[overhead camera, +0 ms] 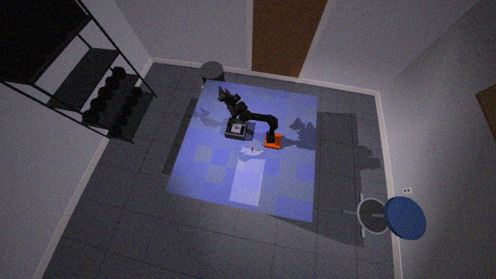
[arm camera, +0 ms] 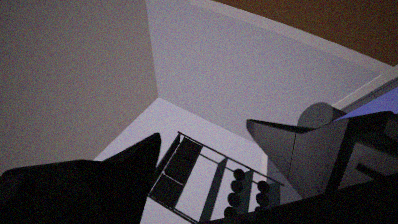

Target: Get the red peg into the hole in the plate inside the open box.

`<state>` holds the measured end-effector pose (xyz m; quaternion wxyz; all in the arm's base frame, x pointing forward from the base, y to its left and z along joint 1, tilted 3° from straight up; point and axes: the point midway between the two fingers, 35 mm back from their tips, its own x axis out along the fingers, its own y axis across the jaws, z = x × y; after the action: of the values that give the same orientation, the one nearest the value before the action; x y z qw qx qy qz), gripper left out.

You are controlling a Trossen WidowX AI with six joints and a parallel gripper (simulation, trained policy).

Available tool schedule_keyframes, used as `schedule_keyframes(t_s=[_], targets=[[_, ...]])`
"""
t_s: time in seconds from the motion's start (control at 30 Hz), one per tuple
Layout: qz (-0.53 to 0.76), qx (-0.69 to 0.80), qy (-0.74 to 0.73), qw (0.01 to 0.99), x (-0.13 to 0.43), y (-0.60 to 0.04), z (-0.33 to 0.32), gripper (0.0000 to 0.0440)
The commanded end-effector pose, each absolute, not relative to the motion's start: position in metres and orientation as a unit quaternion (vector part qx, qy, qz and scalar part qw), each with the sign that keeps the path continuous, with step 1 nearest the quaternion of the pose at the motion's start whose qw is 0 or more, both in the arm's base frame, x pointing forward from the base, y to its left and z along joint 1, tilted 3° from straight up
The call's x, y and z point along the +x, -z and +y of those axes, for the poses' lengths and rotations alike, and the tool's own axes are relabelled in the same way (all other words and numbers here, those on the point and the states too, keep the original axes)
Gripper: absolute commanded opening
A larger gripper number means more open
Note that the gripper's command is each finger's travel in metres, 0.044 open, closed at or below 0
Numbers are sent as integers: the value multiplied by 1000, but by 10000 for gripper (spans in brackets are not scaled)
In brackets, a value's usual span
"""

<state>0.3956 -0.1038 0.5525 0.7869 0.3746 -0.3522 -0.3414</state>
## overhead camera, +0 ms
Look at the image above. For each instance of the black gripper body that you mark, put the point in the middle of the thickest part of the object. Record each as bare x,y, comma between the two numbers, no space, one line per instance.
225,98

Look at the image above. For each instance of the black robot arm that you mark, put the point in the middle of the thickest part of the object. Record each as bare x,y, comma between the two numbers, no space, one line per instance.
245,115

